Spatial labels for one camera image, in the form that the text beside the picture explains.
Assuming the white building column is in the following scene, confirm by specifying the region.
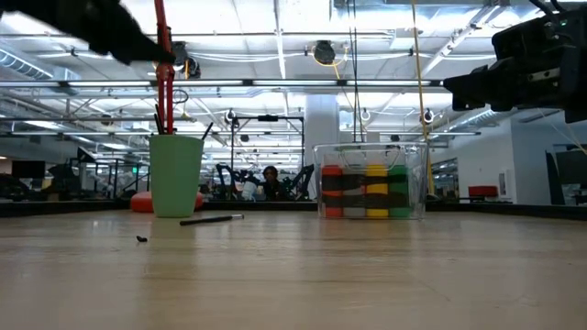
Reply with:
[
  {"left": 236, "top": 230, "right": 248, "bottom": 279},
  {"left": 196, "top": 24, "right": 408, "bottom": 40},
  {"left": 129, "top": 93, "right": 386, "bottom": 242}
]
[{"left": 305, "top": 93, "right": 341, "bottom": 198}]

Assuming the white wall panel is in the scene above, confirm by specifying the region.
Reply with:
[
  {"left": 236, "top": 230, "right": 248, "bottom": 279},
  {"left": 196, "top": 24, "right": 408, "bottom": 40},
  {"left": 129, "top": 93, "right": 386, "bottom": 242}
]
[{"left": 498, "top": 168, "right": 511, "bottom": 199}]

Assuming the white small paint bottle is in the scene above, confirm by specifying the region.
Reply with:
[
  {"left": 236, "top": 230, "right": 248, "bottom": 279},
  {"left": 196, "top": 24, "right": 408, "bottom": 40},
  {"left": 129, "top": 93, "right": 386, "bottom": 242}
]
[{"left": 342, "top": 176, "right": 367, "bottom": 219}]

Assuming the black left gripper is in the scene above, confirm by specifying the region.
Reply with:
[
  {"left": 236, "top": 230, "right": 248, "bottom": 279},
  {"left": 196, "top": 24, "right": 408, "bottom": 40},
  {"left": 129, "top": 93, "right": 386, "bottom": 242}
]
[{"left": 0, "top": 0, "right": 178, "bottom": 66}]

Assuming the yellow small paint bottle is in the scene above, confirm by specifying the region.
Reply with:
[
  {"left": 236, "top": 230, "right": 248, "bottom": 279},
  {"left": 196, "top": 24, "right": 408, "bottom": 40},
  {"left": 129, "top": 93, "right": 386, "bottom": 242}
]
[{"left": 365, "top": 163, "right": 390, "bottom": 219}]

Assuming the black hanging cable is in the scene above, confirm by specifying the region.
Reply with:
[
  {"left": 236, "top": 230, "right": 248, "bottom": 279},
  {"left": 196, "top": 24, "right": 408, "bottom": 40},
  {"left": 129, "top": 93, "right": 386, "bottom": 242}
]
[{"left": 346, "top": 0, "right": 367, "bottom": 144}]

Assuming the clear plastic bin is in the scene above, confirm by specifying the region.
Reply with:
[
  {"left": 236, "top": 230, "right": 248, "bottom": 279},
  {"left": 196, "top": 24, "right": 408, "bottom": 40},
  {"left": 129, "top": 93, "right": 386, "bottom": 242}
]
[{"left": 313, "top": 141, "right": 430, "bottom": 221}]

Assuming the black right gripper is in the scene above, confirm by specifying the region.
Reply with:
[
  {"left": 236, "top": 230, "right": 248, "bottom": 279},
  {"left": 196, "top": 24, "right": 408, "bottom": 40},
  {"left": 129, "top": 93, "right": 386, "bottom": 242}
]
[{"left": 442, "top": 6, "right": 587, "bottom": 124}]

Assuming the dark leaning panel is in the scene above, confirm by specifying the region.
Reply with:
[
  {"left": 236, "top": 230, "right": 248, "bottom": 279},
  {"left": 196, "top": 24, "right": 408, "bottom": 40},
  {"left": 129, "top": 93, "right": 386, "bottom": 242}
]
[{"left": 544, "top": 142, "right": 587, "bottom": 206}]

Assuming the distant black station frame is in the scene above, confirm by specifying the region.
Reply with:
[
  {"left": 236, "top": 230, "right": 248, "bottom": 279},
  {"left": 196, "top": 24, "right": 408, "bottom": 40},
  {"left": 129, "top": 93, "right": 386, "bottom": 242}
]
[{"left": 228, "top": 114, "right": 307, "bottom": 202}]

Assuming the green small paint bottle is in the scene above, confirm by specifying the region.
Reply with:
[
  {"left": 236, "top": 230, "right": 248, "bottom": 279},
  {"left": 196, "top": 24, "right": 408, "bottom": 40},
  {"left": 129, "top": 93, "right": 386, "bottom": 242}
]
[{"left": 387, "top": 164, "right": 413, "bottom": 219}]

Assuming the person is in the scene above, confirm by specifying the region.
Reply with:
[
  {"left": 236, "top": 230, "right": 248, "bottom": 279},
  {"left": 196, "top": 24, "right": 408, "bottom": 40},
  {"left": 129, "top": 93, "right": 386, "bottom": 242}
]
[{"left": 260, "top": 165, "right": 283, "bottom": 202}]

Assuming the green plastic cup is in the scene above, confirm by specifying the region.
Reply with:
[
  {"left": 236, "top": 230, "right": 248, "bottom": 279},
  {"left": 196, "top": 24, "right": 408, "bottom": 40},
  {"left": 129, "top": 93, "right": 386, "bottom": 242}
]
[{"left": 149, "top": 133, "right": 205, "bottom": 219}]

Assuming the distant robot workstation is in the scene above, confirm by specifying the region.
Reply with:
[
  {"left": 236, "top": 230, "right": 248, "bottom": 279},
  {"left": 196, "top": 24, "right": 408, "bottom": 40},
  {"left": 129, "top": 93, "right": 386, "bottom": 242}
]
[{"left": 0, "top": 146, "right": 152, "bottom": 204}]

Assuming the yellow hanging cable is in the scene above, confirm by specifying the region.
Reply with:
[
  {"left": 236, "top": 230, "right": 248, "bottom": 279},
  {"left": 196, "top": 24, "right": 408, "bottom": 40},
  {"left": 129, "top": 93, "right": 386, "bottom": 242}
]
[{"left": 409, "top": 0, "right": 436, "bottom": 196}]

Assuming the black aluminium table frame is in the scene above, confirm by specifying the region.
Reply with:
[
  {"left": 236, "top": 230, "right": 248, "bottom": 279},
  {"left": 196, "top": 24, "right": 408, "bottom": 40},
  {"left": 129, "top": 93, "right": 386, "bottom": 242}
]
[{"left": 0, "top": 199, "right": 587, "bottom": 222}]

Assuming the red stool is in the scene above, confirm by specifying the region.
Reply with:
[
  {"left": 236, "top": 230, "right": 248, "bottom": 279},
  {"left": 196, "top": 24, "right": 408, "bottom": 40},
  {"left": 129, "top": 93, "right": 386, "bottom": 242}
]
[{"left": 467, "top": 184, "right": 500, "bottom": 203}]

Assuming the red desk lamp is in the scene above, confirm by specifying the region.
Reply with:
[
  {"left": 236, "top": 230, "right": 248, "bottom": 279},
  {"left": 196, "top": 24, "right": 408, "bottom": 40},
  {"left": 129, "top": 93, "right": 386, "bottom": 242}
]
[{"left": 130, "top": 0, "right": 205, "bottom": 215}]

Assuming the long ceiling light strip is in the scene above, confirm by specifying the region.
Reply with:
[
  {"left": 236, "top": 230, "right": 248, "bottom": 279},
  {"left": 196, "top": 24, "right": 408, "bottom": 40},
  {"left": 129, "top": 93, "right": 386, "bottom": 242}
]
[{"left": 0, "top": 78, "right": 444, "bottom": 89}]

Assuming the silver ventilation duct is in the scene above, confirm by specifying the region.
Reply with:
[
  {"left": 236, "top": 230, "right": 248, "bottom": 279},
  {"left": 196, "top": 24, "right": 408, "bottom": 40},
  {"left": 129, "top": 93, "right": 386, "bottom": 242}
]
[{"left": 447, "top": 108, "right": 522, "bottom": 134}]

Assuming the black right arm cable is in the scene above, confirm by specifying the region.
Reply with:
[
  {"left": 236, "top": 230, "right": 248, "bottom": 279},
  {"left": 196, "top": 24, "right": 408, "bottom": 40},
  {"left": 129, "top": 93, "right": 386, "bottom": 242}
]
[{"left": 526, "top": 0, "right": 570, "bottom": 15}]

